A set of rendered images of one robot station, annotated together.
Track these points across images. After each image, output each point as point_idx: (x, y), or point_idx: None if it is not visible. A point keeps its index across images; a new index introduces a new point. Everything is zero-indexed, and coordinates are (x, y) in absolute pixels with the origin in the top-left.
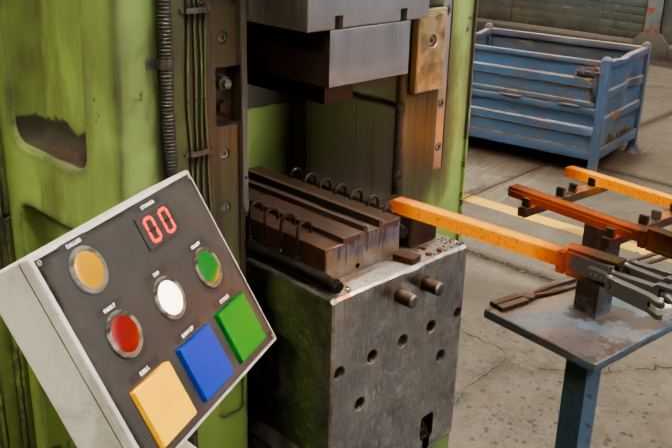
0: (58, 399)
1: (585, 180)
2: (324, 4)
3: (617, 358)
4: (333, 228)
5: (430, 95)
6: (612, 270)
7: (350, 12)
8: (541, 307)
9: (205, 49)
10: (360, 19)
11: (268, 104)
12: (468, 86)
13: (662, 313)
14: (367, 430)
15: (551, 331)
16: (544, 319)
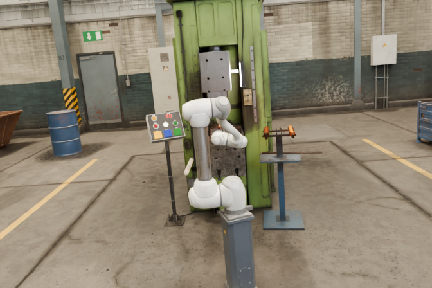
0: (148, 132)
1: (288, 128)
2: (205, 88)
3: (267, 162)
4: (216, 126)
5: (251, 106)
6: (216, 128)
7: (211, 89)
8: (270, 154)
9: (194, 95)
10: (213, 90)
11: (235, 108)
12: (264, 105)
13: (211, 133)
14: (218, 164)
15: (263, 157)
16: (267, 155)
